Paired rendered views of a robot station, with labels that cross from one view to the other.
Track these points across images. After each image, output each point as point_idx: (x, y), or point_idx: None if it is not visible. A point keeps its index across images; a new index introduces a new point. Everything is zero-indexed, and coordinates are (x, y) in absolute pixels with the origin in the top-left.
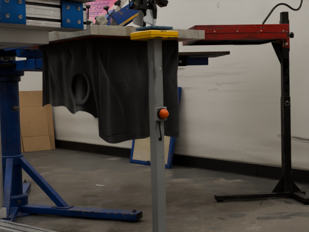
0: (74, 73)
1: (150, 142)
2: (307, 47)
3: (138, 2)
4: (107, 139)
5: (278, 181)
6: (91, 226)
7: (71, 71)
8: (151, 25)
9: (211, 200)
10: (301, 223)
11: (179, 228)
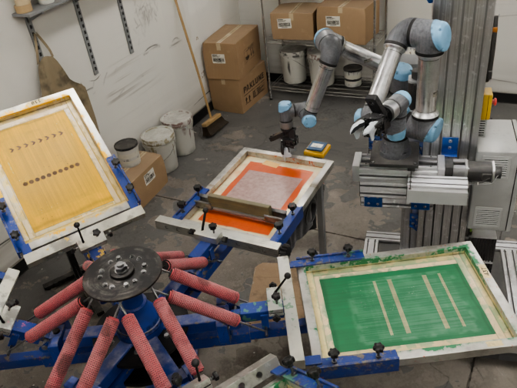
0: (308, 208)
1: (321, 204)
2: None
3: (298, 140)
4: (311, 228)
5: None
6: (221, 356)
7: (304, 210)
8: (290, 151)
9: (96, 320)
10: (173, 250)
11: (206, 302)
